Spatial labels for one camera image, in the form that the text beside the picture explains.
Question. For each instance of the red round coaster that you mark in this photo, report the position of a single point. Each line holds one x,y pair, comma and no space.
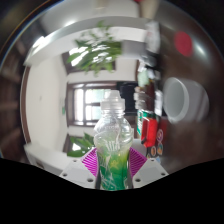
183,43

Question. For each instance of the red plastic box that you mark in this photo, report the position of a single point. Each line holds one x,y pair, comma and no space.
149,131

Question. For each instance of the small black box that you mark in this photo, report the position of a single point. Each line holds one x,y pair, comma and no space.
158,103

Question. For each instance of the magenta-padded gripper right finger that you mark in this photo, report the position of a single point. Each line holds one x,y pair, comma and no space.
136,161

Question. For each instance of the slender-leaved plant in white pot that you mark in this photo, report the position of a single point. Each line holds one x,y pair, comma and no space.
100,51

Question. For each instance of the wooden tea tray with cups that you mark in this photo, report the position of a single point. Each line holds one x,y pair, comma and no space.
145,96

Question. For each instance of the white mug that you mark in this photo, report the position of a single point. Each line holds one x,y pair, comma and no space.
190,100

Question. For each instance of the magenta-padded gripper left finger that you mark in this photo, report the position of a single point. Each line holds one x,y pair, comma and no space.
89,163

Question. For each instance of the printed magazine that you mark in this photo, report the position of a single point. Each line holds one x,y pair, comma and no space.
153,36

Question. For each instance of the black chair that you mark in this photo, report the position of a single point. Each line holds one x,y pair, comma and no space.
128,93

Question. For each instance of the clear bottle with green drink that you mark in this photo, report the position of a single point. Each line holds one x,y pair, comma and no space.
113,143

